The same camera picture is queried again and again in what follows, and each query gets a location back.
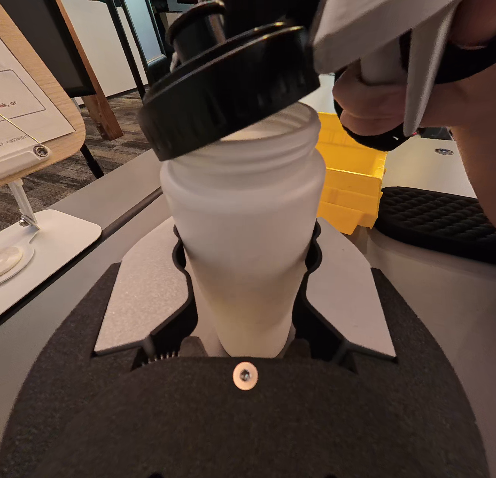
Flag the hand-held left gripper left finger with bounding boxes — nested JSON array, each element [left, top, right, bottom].
[[94, 219, 198, 356]]

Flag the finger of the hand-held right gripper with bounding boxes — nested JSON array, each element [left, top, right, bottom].
[[403, 2, 466, 136], [221, 0, 481, 76]]

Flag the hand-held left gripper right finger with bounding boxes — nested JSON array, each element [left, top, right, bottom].
[[293, 219, 397, 360]]

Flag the white plastic bottle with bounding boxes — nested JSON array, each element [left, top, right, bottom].
[[159, 103, 326, 359]]

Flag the yellow plastic bin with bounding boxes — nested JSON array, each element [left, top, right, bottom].
[[316, 112, 388, 235]]

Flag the black bottle lid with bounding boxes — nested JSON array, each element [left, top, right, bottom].
[[138, 0, 321, 161]]

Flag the person's right hand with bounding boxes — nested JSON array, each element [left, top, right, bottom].
[[334, 60, 496, 225]]

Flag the black textured pad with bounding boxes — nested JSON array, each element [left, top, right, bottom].
[[375, 186, 496, 263]]

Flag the black metal stand leg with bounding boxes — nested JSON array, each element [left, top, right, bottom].
[[80, 141, 105, 179], [99, 0, 148, 99]]

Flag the wooden furniture leg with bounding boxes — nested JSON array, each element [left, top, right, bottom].
[[48, 0, 125, 141]]

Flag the wooden edged instruction board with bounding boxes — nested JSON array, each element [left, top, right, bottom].
[[0, 6, 86, 186]]

